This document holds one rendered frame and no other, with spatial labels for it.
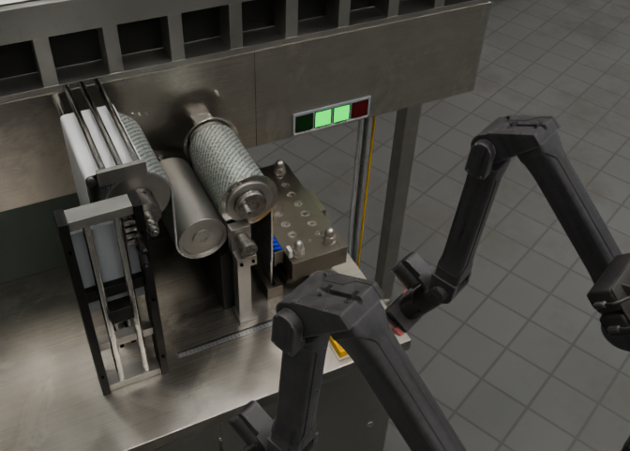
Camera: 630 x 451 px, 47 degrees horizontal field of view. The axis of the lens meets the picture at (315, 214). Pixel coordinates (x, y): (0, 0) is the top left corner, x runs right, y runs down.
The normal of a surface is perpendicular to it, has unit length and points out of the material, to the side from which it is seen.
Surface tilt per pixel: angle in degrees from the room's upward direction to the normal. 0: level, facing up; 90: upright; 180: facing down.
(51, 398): 0
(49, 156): 90
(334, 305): 24
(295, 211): 0
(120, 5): 90
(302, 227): 0
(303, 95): 90
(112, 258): 90
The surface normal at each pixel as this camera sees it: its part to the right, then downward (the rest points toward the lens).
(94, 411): 0.04, -0.74
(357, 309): 0.57, -0.22
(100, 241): 0.44, 0.61
